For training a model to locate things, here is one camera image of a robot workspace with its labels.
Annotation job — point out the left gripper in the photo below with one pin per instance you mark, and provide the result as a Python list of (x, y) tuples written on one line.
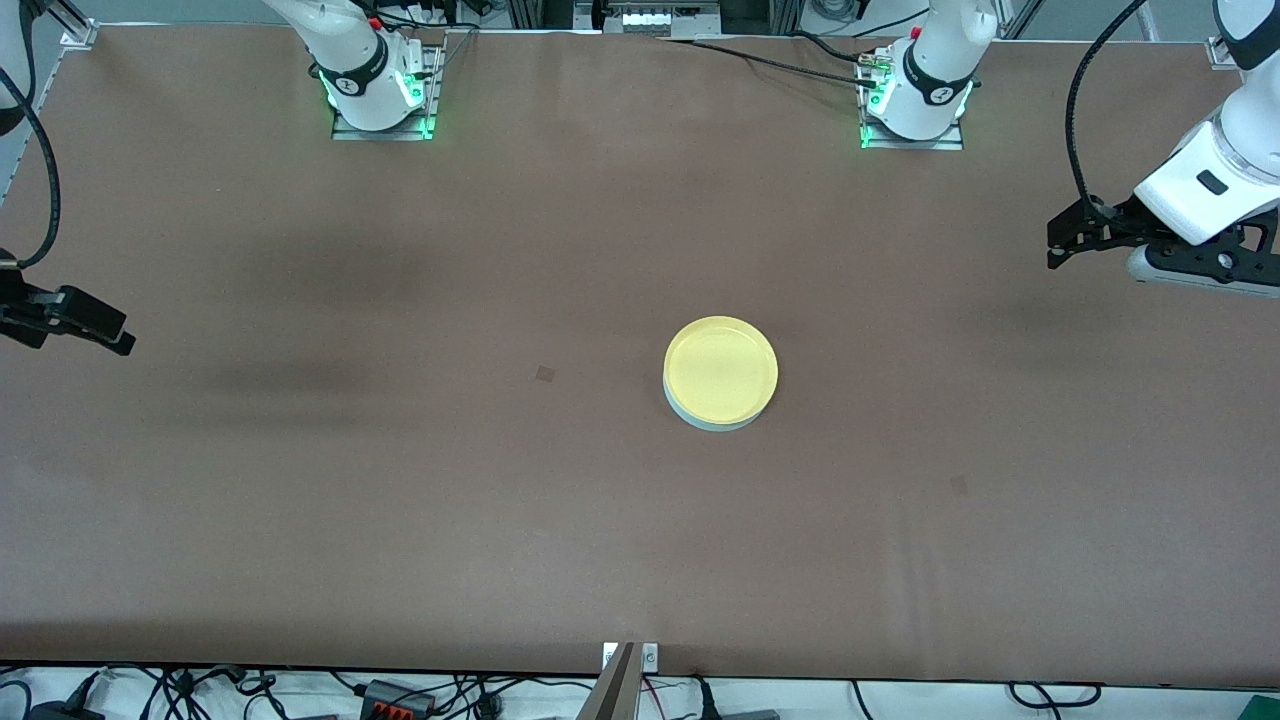
[(1114, 222)]

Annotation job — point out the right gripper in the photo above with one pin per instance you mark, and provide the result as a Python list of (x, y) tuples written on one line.
[(20, 303)]

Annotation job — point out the yellow round plate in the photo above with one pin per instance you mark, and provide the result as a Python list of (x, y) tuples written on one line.
[(720, 368)]

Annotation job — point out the green round plate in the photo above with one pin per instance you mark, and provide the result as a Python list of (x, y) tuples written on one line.
[(715, 426)]

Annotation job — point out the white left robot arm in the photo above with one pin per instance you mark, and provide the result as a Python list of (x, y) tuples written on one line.
[(935, 80)]

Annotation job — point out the brown table cover sheet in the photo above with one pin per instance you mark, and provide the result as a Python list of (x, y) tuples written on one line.
[(400, 500)]

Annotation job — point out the grey socket strip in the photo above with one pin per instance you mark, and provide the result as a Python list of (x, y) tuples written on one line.
[(660, 18)]

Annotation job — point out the black orange power strip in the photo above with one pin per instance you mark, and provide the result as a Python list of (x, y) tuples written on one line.
[(395, 697)]

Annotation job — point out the green board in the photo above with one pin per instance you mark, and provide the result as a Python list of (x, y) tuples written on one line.
[(1262, 710)]

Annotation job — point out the wooden beam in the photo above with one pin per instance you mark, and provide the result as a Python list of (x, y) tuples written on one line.
[(615, 695)]

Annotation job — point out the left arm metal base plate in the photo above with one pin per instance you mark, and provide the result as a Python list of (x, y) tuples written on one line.
[(950, 144)]

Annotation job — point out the aluminium corner bracket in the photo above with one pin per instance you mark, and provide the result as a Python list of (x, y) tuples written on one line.
[(1218, 52)]

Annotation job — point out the aluminium frame profile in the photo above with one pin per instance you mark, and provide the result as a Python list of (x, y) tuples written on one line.
[(75, 25)]

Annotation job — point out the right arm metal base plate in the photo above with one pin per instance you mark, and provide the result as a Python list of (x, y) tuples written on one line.
[(345, 131)]

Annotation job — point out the small white bracket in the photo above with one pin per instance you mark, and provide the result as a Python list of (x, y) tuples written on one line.
[(650, 657)]

